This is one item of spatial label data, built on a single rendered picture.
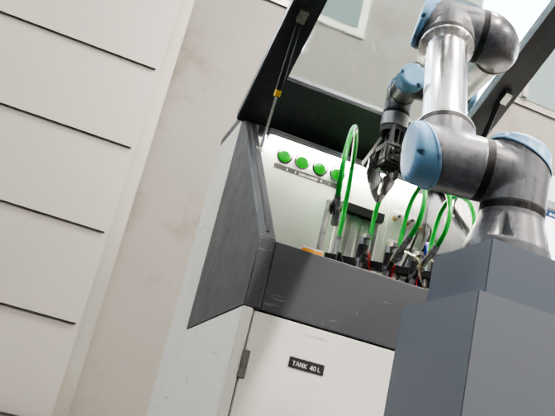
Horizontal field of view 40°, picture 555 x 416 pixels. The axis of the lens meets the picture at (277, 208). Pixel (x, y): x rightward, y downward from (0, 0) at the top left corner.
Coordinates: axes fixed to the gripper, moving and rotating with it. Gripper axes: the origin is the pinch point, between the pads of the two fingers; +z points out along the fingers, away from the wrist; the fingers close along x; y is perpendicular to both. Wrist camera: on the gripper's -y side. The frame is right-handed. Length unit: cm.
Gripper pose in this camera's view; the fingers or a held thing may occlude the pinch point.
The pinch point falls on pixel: (376, 198)
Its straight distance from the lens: 210.7
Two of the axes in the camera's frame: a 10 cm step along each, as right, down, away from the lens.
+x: 9.2, 3.0, 2.5
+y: 3.2, -2.3, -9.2
